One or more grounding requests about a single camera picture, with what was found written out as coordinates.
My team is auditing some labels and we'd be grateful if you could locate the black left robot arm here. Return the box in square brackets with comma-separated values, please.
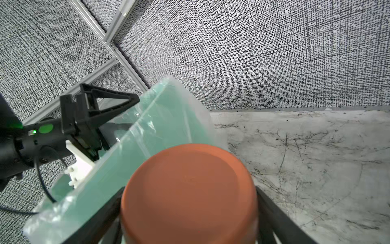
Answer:
[1, 84, 140, 190]

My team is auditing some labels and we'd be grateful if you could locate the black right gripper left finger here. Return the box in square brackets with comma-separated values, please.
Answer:
[63, 187, 124, 244]

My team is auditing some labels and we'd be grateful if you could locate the green trash bin with liner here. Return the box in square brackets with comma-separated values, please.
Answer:
[23, 76, 228, 244]

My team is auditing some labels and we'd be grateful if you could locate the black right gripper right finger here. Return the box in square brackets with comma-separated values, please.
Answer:
[256, 187, 316, 244]

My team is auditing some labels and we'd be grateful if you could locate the orange jar lid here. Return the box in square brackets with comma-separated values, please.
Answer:
[120, 144, 258, 244]

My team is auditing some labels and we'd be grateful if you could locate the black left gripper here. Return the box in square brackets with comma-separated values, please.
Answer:
[60, 83, 140, 162]

